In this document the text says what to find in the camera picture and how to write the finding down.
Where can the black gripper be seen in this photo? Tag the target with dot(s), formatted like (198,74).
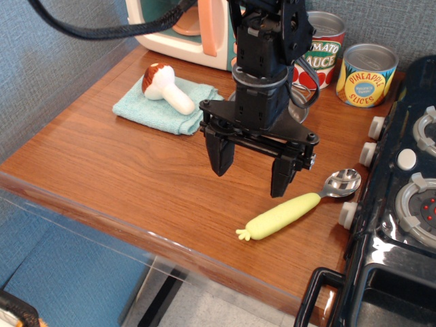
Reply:
(286,140)

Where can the small metal pot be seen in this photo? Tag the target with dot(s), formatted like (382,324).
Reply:
(259,108)

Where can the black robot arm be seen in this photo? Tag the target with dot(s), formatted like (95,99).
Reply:
(271,37)

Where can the light blue folded cloth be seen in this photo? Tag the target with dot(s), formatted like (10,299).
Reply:
(159,114)

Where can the orange object at corner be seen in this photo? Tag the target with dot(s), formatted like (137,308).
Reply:
(16,312)

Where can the plush mushroom toy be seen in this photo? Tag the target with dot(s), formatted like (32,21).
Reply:
(158,83)

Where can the tomato sauce can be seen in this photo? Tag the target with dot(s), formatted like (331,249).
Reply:
(326,44)

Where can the toy microwave oven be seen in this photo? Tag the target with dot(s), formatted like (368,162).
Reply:
(203,35)

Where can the pineapple slices can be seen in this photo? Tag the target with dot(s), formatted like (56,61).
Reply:
(366,74)

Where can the black toy stove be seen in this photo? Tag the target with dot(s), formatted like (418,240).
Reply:
(389,276)

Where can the clear acrylic table guard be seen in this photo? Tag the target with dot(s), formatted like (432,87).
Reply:
(75,275)

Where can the spoon with yellow handle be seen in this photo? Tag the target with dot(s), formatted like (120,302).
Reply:
(338,185)

